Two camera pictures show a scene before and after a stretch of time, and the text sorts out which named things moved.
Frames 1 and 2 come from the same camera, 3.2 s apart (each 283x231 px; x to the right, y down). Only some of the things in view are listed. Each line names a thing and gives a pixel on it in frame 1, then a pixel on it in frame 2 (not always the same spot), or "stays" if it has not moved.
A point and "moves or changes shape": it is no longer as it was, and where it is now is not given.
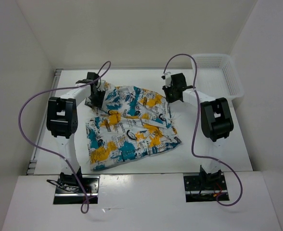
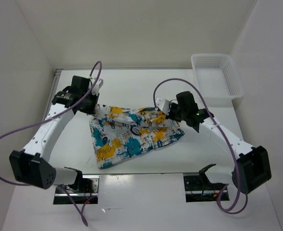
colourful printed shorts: [132, 123] moves or changes shape
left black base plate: [69, 190] stays
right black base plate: [204, 188] stays
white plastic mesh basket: [217, 76] stays
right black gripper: [168, 98] → [170, 116]
